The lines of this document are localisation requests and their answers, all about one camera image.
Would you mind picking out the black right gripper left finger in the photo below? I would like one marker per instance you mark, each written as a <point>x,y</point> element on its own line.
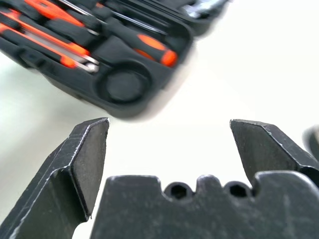
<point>62,179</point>

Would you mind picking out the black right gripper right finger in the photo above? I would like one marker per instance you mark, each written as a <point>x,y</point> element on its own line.
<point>269,149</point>

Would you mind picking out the black plastic tool case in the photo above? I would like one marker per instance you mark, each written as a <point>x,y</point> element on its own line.
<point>124,87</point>

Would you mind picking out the black rounded object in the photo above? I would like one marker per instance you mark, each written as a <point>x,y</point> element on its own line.
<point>312,140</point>

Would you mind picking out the orange utility knife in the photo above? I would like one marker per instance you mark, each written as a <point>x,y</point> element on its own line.
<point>49,44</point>

